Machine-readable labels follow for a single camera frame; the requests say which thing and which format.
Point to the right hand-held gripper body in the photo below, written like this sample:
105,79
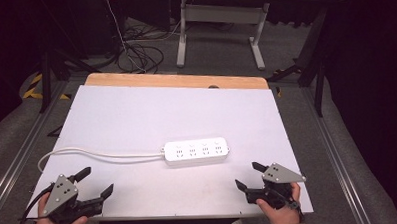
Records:
280,175

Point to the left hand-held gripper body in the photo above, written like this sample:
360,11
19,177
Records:
61,192

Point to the white power strip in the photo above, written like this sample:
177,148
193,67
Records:
196,151

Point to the person's right hand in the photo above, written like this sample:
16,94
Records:
283,217

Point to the white table sheet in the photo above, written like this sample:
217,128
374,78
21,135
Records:
173,116

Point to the black metal stand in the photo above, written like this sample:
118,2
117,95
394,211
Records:
319,84

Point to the yellow black floor tape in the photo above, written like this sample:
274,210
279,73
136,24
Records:
35,86

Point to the black tripod stand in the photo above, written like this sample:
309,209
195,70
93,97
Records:
45,74

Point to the aluminium floor rail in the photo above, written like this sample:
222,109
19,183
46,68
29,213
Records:
24,146
335,160

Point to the white metal desk frame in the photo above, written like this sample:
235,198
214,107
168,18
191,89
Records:
223,12

